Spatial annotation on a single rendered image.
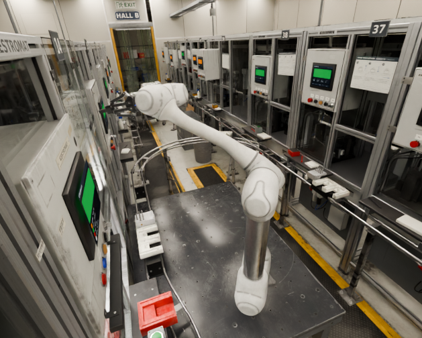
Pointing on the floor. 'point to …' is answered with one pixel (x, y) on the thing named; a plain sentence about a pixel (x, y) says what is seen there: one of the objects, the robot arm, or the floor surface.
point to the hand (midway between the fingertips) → (107, 110)
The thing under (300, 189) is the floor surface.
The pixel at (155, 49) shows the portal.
